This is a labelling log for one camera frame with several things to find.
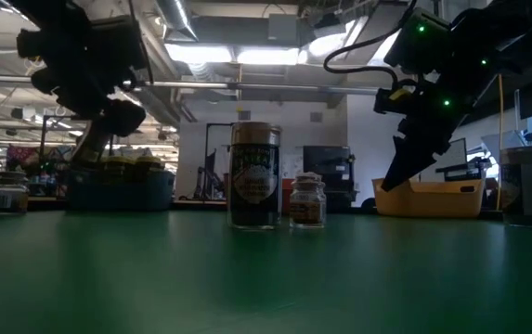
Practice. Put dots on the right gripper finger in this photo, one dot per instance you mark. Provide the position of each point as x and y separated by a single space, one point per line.
411 153

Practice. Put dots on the yellow-lid spice jar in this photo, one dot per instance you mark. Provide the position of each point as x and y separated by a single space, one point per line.
148 162
118 162

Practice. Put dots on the small glass spice jar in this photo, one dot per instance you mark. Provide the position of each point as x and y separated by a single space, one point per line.
307 204
9 197

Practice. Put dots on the tan-lid spice jar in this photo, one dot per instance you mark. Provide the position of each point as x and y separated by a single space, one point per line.
528 190
254 185

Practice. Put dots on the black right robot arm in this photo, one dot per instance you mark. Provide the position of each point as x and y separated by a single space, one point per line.
507 28

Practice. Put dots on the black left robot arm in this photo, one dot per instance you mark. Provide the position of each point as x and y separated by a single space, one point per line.
47 11

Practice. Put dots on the whiteboard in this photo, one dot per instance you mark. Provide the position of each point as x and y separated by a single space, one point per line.
453 160

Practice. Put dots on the yellow plastic bin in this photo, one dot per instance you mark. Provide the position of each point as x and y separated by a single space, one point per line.
428 201

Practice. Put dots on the black desk with equipment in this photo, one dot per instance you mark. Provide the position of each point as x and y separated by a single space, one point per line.
472 170

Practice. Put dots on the black cabinet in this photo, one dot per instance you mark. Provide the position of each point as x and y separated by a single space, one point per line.
335 162

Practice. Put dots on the blue plastic bin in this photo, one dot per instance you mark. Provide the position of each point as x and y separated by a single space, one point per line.
119 195

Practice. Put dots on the grey ceiling pipe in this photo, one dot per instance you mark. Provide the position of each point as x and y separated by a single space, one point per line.
247 86

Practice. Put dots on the green table mat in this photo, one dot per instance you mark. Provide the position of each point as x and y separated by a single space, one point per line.
265 278

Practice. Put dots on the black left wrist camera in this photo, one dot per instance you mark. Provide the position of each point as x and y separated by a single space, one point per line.
117 46

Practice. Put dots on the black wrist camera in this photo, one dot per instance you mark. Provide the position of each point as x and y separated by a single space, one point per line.
117 46
416 44

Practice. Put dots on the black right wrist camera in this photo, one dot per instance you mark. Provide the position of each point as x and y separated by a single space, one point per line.
416 44

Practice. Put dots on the black metal rig frame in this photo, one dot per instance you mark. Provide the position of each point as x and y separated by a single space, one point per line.
42 139

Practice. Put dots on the colourful wall hanging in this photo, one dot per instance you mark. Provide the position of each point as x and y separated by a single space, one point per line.
19 155

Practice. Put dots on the narrow silver ceiling duct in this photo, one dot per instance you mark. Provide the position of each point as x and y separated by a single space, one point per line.
177 18

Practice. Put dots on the black rectangular frame stand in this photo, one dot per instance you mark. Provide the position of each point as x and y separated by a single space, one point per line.
206 158

